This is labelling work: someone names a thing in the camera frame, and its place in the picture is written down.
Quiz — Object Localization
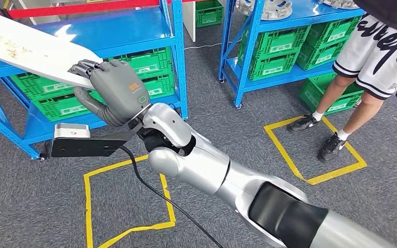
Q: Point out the red barrier tape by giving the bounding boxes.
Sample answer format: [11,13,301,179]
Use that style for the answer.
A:
[7,0,199,20]

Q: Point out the black camera bracket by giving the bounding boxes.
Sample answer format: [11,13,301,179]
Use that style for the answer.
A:
[51,121,144,158]

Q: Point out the open green plastic crate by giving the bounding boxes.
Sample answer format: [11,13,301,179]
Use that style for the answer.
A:
[299,72,365,116]

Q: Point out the black camera cable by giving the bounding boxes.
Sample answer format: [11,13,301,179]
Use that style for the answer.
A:
[119,146,225,248]

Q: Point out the white cabinet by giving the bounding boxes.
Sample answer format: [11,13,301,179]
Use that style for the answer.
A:
[181,0,196,42]

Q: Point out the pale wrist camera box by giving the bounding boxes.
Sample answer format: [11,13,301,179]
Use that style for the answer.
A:
[54,123,91,140]

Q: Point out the white floor cable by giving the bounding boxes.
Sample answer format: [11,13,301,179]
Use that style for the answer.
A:
[184,37,242,51]

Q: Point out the silver wheel hubcap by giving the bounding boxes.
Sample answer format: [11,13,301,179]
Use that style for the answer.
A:
[318,0,360,9]
[235,0,293,21]

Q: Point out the white curved car part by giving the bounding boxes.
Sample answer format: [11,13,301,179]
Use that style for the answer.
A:
[0,7,104,90]

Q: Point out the blue metal shelf rack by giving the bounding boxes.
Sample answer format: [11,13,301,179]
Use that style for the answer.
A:
[218,0,365,110]
[0,0,189,161]

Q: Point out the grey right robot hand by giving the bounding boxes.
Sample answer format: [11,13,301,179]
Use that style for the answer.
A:
[69,59,151,127]

